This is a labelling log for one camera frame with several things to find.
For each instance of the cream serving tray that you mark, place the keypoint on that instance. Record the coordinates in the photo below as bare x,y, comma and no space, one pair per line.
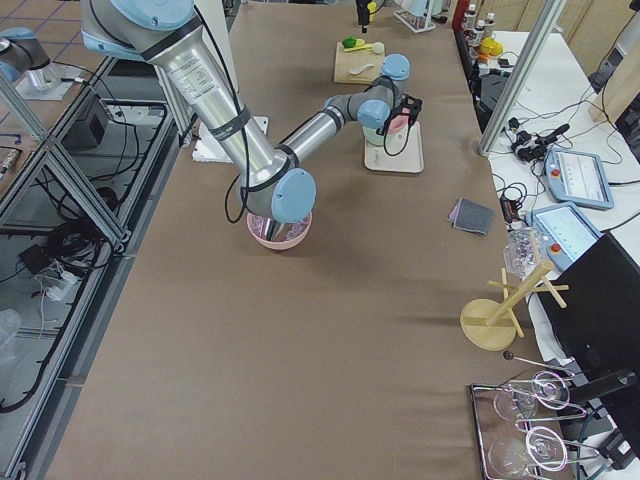
401,153

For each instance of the wooden cutting board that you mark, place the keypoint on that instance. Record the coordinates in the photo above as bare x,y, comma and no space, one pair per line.
346,61

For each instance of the aluminium frame post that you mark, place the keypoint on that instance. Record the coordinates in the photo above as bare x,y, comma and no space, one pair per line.
527,59

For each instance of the black monitor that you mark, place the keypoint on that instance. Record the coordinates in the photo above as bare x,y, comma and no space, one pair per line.
599,326

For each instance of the white ceramic spoon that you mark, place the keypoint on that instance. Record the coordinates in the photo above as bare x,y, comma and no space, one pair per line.
360,69

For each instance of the wire glass rack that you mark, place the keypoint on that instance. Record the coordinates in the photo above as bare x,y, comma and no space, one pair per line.
536,426

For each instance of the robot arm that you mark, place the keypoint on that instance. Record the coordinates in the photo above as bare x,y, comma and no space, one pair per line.
172,36
21,51

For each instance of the grey folded cloth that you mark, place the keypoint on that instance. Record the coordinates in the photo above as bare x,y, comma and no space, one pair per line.
469,216

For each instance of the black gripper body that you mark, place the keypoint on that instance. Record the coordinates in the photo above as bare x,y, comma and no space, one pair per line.
394,131

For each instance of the blue teach pendant tablet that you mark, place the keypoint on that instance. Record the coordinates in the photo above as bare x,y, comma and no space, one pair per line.
578,177

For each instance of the green stacked bowls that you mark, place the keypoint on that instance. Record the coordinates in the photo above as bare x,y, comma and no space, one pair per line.
380,137

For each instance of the large pink bowl with ice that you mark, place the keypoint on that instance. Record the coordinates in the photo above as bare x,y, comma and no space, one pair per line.
277,236

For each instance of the wooden mug tree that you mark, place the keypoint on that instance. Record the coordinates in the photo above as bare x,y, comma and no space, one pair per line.
493,325

